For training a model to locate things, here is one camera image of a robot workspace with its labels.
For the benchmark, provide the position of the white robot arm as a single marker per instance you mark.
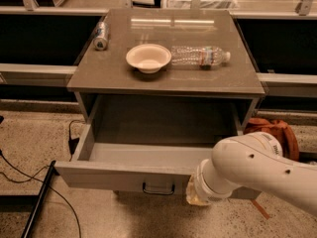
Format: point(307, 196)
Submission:
point(254, 161)

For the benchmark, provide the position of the white wire basket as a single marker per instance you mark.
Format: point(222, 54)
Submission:
point(203, 4)

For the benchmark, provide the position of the black top drawer handle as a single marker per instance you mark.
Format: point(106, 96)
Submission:
point(153, 190)

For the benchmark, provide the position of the black metal floor bar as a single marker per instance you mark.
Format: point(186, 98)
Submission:
point(37, 206)

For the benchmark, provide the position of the clear plastic water bottle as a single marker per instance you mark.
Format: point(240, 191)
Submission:
point(201, 56)

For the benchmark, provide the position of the black power adapter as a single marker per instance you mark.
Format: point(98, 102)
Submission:
point(72, 144)

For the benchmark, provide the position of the grey top drawer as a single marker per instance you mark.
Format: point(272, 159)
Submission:
point(130, 139)

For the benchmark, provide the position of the grey drawer cabinet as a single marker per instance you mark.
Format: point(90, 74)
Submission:
point(108, 71)

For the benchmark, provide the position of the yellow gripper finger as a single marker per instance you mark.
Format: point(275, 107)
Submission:
point(194, 195)

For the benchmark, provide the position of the silver drink can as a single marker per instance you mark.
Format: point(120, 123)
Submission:
point(101, 36)

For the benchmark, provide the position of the white paper bowl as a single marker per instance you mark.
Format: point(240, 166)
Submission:
point(148, 58)

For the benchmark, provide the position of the orange backpack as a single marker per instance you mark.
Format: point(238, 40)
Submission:
point(280, 130)

